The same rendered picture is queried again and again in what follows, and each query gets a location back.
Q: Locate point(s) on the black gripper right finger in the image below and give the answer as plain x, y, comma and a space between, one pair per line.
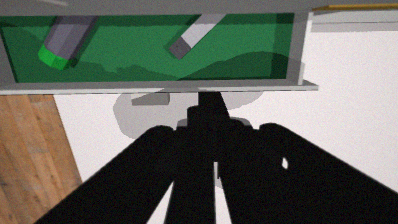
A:
327, 189

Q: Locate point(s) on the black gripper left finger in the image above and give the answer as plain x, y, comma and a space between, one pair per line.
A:
123, 191

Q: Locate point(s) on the white rectangular bar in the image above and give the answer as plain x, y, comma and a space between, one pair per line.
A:
194, 34

